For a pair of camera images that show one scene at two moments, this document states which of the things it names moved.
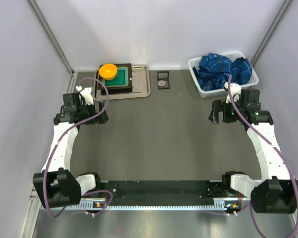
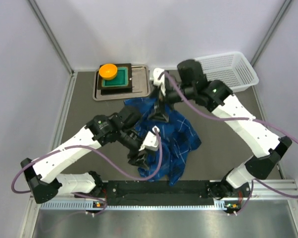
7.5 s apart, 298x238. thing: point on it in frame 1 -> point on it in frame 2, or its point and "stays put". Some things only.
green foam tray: [121, 79] stays put
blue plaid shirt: [214, 71] -> [177, 139]
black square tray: [119, 89] stays put
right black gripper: [220, 112] -> [159, 105]
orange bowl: [108, 71] stays put
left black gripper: [94, 115] -> [140, 153]
